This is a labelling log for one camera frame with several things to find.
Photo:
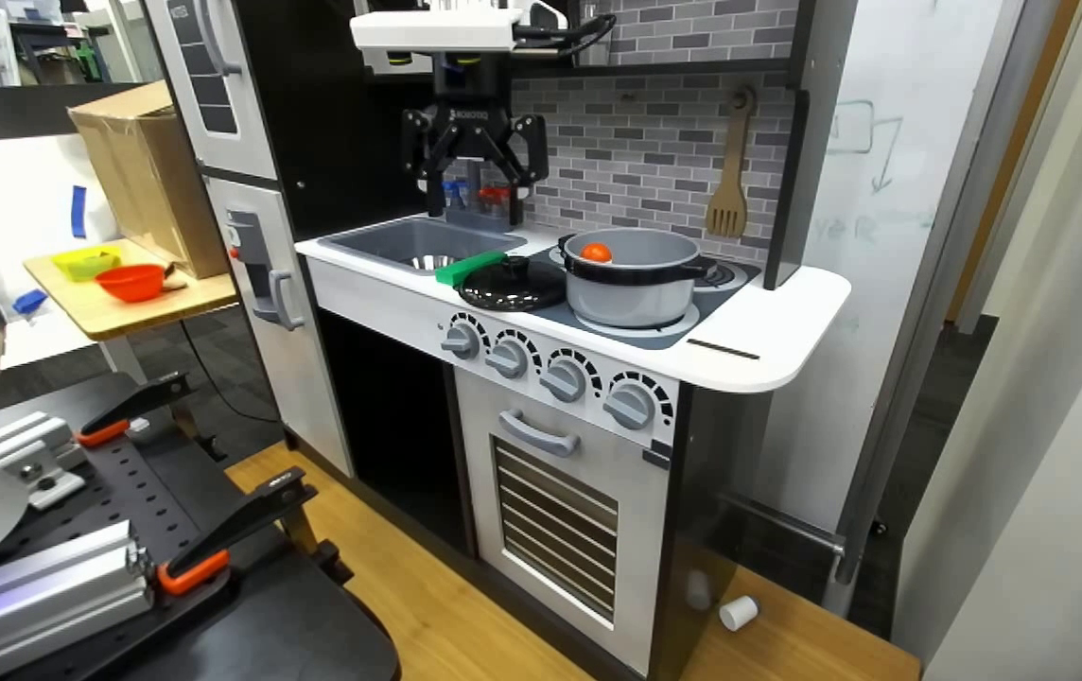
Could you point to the small aluminium extrusion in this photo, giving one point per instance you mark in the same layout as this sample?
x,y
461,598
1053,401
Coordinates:
x,y
17,441

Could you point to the yellow green bowl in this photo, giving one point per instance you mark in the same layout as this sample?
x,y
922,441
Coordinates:
x,y
89,261

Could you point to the orange bowl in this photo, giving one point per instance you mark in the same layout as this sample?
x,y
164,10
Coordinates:
x,y
131,281

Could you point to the light wooden board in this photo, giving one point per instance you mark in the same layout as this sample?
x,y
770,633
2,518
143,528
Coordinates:
x,y
125,317

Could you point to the white toy kitchen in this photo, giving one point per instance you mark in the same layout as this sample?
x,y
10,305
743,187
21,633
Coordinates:
x,y
770,333

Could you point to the black perforated work table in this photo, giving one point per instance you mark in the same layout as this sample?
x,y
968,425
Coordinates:
x,y
188,570

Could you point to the grey stove knob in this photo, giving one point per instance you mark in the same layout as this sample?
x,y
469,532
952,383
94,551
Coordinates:
x,y
514,358
565,376
463,337
631,401

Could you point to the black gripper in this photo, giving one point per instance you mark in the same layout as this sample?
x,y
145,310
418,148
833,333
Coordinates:
x,y
473,95

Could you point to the brown cardboard box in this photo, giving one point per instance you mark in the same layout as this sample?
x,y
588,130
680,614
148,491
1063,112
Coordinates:
x,y
148,164

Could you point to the translucent cup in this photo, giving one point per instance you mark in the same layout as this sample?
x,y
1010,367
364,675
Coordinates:
x,y
696,589

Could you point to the blue tape strip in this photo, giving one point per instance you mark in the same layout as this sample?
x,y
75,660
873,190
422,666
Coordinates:
x,y
28,301
79,208

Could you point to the wooden spatula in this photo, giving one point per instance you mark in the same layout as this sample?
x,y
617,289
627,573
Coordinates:
x,y
730,190

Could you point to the white cup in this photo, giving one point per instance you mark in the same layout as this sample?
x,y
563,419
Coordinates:
x,y
741,614

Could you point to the wall whiteboard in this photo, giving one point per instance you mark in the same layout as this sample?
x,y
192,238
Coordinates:
x,y
896,190

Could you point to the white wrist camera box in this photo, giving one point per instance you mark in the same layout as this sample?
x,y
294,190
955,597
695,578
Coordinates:
x,y
432,33

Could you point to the large aluminium extrusion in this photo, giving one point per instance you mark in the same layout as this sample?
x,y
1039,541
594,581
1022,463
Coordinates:
x,y
34,590

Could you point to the grey toy pot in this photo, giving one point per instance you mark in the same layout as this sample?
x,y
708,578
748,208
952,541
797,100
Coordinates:
x,y
637,291

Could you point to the grey sink basin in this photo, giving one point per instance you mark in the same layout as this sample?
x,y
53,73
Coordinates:
x,y
396,235

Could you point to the orange toy food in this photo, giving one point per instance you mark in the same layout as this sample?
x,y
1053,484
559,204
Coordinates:
x,y
594,250

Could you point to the green block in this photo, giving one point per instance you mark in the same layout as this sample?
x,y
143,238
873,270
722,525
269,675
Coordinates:
x,y
469,266

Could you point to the black clamp orange grip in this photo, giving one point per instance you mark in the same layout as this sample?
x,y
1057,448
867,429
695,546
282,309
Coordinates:
x,y
232,532
125,419

